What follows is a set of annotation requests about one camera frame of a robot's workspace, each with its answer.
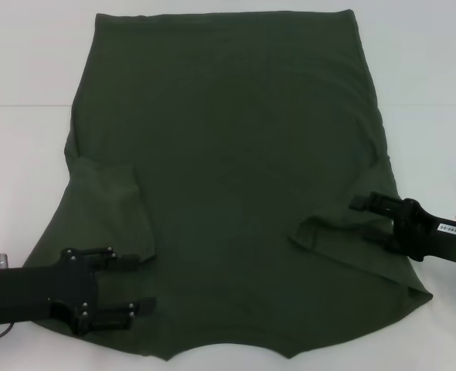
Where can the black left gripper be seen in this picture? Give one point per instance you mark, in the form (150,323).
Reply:
(27,291)

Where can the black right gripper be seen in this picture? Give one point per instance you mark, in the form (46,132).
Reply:
(417,235)

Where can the dark green t-shirt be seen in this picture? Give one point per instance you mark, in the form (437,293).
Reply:
(232,154)

